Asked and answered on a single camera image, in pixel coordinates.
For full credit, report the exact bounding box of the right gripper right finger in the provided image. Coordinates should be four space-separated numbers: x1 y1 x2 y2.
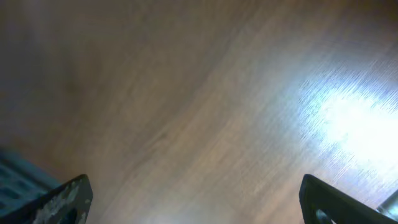
299 174 397 224

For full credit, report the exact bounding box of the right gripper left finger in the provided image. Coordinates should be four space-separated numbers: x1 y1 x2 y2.
1 174 93 224

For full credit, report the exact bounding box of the grey plastic basket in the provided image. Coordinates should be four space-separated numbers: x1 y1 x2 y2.
1 148 61 217

